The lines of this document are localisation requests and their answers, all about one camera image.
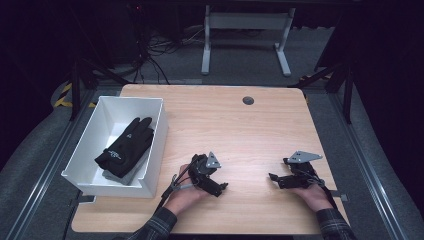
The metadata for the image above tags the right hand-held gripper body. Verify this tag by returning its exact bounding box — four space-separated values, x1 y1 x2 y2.
278 150 326 190

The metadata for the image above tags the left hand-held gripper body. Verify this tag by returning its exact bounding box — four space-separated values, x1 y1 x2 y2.
188 151 225 198

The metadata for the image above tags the grey knitted mitten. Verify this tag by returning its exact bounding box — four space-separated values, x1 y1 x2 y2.
101 151 150 187

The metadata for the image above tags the black fingered glove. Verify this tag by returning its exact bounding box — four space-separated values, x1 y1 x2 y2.
94 116 155 179

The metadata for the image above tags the white plastic box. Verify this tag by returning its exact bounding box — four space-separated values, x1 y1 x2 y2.
61 95 169 199

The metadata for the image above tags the person's right hand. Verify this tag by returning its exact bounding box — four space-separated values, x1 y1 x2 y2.
292 183 334 213

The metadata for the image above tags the person's left hand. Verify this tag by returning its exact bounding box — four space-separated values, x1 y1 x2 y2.
163 163 210 216

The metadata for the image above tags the black metal stand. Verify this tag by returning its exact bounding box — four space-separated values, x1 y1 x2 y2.
68 54 132 122
287 58 355 125

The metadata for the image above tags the dark computer case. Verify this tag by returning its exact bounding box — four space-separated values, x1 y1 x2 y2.
98 2 143 66

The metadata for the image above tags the left hand-held gripper cable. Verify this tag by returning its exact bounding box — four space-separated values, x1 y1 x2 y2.
155 156 201 213

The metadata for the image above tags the hand-held gripper cable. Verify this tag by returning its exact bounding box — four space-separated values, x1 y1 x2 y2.
155 156 201 213
299 168 340 210

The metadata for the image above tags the right hand-held gripper cable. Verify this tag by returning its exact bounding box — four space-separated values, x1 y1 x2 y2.
299 168 340 210

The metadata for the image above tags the grey metal rail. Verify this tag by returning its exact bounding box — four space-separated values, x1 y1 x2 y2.
328 89 406 240
4 88 96 240

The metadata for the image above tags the bundle of floor cables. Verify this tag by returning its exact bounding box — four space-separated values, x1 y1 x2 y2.
133 26 205 84

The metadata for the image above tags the white metal desk frame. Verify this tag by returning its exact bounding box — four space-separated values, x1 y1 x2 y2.
200 4 297 78

